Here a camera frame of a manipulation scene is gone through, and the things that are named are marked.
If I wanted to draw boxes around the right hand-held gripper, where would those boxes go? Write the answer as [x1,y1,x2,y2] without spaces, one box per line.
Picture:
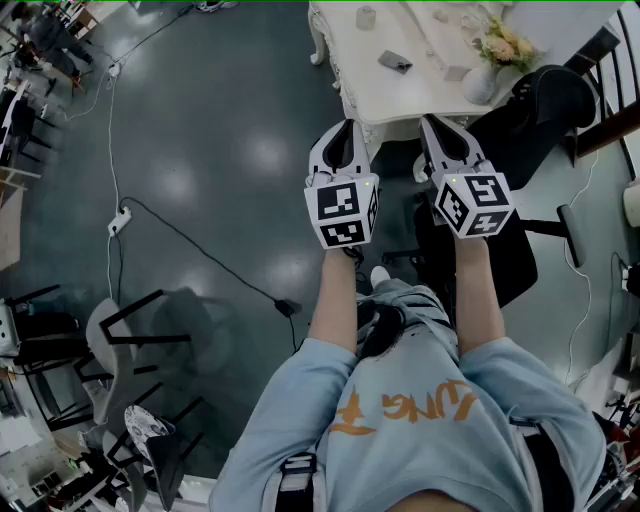
[419,114,516,240]

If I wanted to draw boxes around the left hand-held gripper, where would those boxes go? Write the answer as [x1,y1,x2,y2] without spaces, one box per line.
[303,119,382,250]

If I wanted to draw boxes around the person's left forearm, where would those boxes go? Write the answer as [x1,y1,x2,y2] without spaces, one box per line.
[306,246,362,359]

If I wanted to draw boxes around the person's right forearm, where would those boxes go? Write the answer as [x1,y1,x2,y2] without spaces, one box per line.
[452,236,509,362]

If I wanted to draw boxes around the white ornate table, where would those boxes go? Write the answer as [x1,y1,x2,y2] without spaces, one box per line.
[307,0,551,147]

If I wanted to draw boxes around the white round vase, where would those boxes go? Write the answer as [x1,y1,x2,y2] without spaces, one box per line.
[462,63,501,107]

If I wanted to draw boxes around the black office chair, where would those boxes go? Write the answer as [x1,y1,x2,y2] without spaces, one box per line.
[382,63,601,311]

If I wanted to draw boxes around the pale yellow flower bouquet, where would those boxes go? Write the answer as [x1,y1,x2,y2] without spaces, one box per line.
[473,16,544,76]

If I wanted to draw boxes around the person's blue jeans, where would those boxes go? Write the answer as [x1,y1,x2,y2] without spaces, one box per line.
[354,278,459,362]

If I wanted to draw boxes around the person's light blue shirt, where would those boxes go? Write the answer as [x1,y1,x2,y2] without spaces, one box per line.
[208,336,607,512]

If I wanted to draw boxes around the patterned cushion chair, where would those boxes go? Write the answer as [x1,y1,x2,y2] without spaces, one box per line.
[102,394,207,512]

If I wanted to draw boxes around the wooden board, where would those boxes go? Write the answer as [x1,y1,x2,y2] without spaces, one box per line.
[0,166,29,272]

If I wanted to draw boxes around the black floor cable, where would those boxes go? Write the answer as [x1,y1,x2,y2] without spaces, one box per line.
[117,195,300,351]

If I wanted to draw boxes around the grey chair black frame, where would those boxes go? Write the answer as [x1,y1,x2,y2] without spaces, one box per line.
[83,287,207,432]

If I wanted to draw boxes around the black metal frame table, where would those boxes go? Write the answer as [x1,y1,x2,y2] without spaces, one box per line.
[2,283,97,432]

